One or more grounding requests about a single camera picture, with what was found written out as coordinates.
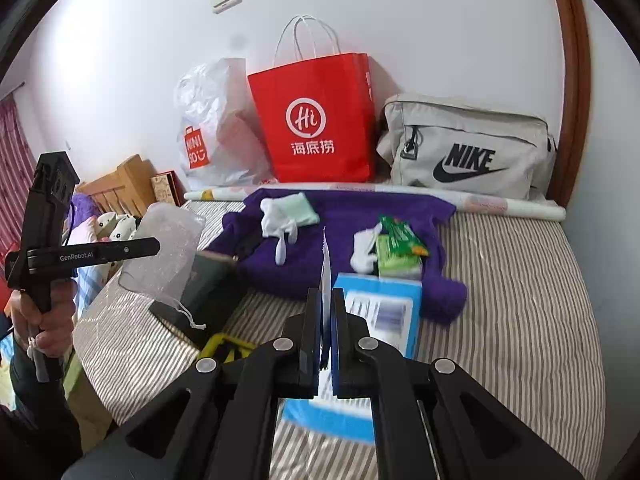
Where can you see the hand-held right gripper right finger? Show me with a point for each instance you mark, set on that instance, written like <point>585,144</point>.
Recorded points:
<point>345,360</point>

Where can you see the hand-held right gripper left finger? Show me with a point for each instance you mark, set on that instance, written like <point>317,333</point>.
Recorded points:
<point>307,360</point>

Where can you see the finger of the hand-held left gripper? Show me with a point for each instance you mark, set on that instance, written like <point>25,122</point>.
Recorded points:
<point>130,249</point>

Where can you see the blue cardboard box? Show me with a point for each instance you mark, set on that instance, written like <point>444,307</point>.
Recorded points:
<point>390,310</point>

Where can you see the white paper card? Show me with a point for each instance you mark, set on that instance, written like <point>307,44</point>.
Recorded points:
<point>326,280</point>

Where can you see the person's left forearm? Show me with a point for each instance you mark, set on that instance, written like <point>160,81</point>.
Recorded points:
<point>40,420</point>

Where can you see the person's left hand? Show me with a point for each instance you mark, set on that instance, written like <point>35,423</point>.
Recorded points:
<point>57,322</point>

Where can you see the white spotted plush toy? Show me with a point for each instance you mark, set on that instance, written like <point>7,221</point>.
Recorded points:
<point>117,227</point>

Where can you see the purple fuzzy pillow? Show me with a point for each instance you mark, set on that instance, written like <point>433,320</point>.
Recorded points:
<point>85,210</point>

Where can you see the light blue striped bedding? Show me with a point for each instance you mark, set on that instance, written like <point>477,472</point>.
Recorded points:
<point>92,280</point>

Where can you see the red striped curtain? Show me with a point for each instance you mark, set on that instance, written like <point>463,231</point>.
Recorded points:
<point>15,160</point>

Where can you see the patterned cardboard box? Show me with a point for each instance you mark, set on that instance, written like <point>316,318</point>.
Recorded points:
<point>162,190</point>

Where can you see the black pouch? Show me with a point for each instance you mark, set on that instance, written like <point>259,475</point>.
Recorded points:
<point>210,285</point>

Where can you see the yellow plastic object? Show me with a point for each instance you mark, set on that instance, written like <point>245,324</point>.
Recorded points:
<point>217,342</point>

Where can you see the green tissue pack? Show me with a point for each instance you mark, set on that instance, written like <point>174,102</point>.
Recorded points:
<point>395,260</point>

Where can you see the purple fleece towel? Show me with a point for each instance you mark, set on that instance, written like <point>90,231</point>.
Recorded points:
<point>340,210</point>

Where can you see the light green folded cloth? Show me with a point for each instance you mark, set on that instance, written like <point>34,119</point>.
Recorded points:
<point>300,207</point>

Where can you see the white plastic shopping bag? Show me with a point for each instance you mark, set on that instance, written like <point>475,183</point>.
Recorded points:
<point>225,110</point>

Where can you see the white rolled paper poster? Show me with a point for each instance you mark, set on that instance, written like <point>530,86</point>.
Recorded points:
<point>525,208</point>

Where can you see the red paper shopping bag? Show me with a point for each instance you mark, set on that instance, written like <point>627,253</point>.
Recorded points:
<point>310,80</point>

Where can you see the grey sling bag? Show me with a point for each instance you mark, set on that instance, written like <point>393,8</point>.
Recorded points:
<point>475,130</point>

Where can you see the dark brown wooden headboard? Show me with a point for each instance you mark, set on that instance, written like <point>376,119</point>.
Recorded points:
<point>572,85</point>

